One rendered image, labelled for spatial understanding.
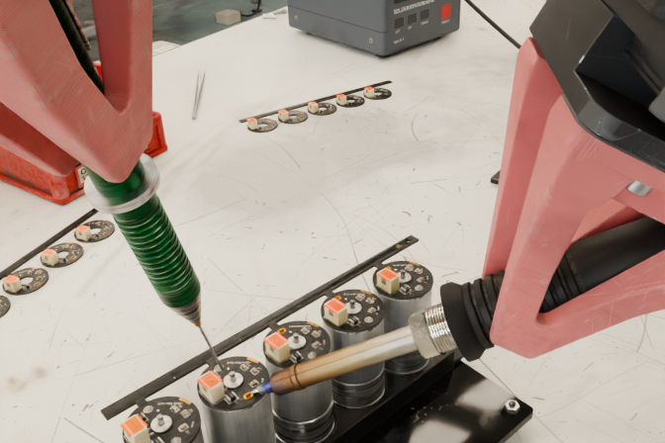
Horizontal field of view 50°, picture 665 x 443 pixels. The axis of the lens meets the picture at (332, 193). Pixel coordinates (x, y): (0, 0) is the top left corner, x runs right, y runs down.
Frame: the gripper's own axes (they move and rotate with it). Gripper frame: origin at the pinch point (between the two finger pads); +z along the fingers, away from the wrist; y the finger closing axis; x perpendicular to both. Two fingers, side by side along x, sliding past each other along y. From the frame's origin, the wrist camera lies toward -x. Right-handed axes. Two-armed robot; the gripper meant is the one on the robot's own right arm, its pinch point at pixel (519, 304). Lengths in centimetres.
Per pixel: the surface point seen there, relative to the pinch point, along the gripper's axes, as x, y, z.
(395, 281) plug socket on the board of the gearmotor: -1.5, -5.6, 4.8
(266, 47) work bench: -10, -54, 17
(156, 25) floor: -60, -313, 131
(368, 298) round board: -2.3, -5.1, 5.7
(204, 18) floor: -41, -323, 121
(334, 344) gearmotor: -2.9, -3.5, 7.2
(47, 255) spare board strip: -16.3, -15.6, 19.6
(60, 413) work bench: -11.5, -4.5, 17.8
